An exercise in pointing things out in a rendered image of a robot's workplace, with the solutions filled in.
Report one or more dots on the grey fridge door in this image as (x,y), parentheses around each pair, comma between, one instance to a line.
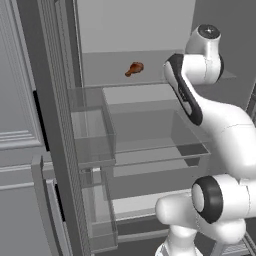
(55,133)

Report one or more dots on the clear door bin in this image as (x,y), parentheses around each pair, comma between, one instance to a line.
(98,213)
(91,133)

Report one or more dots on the brown chicken drumstick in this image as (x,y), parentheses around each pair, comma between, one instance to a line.
(135,68)

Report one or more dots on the grey fridge shelf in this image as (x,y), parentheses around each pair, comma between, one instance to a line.
(113,68)

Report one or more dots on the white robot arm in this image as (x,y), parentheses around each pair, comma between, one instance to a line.
(230,133)

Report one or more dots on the grey open fridge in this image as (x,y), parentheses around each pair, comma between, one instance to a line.
(140,110)

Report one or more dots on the grey cupboard door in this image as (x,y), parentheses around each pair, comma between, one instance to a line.
(16,76)

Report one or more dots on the clear fridge drawer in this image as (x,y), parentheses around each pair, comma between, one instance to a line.
(156,133)

